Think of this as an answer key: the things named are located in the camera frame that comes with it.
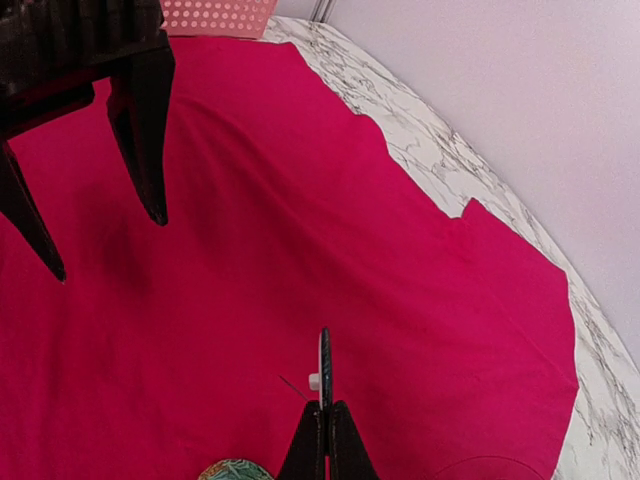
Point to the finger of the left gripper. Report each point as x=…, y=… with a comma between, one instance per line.
x=19, y=208
x=137, y=109

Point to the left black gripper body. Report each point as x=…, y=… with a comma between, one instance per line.
x=53, y=51

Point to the pink plastic basket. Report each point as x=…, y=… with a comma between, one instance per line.
x=244, y=19

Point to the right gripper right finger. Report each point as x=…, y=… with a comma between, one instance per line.
x=348, y=457

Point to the blue round brooch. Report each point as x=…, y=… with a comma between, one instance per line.
x=321, y=381

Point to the right aluminium post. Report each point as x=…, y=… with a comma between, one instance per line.
x=322, y=10

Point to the red t-shirt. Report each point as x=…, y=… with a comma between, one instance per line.
x=167, y=349

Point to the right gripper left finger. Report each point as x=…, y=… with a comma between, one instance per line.
x=305, y=458

